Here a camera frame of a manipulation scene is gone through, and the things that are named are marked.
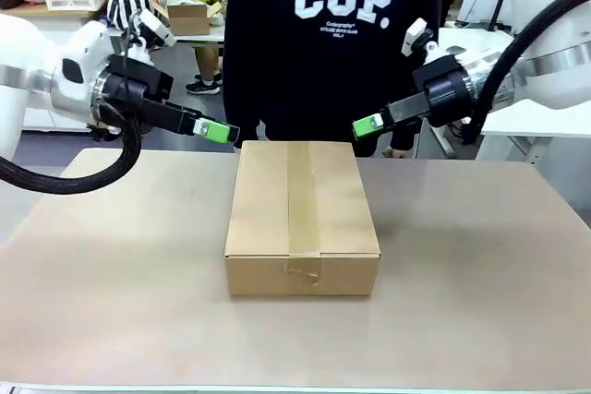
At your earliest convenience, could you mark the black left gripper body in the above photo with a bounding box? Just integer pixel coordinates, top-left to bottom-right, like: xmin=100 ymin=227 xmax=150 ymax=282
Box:
xmin=90 ymin=55 xmax=186 ymax=133

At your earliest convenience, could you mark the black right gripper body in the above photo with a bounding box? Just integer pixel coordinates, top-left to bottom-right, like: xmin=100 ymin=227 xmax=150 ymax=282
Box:
xmin=387 ymin=55 xmax=473 ymax=127

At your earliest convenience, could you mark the brown cardboard box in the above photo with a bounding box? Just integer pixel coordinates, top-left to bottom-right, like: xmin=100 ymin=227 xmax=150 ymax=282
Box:
xmin=223 ymin=139 xmax=383 ymax=298

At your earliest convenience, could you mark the small open cardboard box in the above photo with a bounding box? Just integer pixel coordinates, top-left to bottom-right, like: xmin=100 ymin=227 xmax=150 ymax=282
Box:
xmin=154 ymin=0 xmax=223 ymax=36

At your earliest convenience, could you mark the person in black sneakers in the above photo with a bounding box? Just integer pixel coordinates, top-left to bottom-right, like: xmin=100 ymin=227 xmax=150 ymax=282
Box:
xmin=184 ymin=42 xmax=223 ymax=95

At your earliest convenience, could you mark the person in navy hoodie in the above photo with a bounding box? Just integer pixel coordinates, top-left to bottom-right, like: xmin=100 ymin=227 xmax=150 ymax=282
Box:
xmin=222 ymin=0 xmax=443 ymax=158

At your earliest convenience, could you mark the white folding table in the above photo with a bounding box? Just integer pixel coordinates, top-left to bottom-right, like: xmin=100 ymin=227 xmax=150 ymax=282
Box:
xmin=151 ymin=24 xmax=227 ymax=47

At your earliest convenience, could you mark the brown packing tape strip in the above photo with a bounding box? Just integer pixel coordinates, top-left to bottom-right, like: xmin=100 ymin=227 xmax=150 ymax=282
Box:
xmin=284 ymin=140 xmax=324 ymax=296

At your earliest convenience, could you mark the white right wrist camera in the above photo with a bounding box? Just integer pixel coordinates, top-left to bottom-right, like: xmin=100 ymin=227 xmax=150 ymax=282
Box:
xmin=400 ymin=18 xmax=440 ymax=61

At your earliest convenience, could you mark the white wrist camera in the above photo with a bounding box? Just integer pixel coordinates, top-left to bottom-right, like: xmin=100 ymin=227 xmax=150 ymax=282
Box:
xmin=400 ymin=18 xmax=440 ymax=61
xmin=138 ymin=8 xmax=176 ymax=49

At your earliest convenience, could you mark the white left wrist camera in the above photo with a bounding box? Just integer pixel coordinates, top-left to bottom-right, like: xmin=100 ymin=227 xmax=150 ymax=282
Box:
xmin=138 ymin=8 xmax=176 ymax=49

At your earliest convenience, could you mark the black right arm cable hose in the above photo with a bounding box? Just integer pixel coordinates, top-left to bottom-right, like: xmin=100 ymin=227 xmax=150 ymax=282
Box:
xmin=461 ymin=0 xmax=591 ymax=146

